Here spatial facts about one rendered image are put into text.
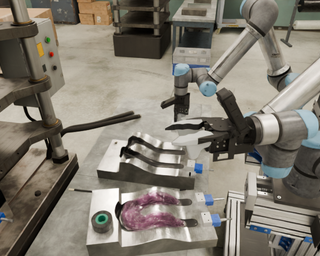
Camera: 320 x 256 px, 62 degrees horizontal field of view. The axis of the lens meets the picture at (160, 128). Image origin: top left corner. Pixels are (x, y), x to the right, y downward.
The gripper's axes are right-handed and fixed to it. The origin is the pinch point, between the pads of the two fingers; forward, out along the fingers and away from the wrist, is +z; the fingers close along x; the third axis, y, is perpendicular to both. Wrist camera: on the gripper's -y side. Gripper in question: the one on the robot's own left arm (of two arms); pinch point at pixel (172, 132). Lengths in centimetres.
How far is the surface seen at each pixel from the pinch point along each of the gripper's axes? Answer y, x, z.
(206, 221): 55, 22, -19
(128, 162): 45, 56, 9
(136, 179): 55, 57, 6
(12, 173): 57, 78, 71
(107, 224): 48, 23, 20
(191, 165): 47, 51, -21
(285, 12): 27, 587, -425
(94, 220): 48, 25, 25
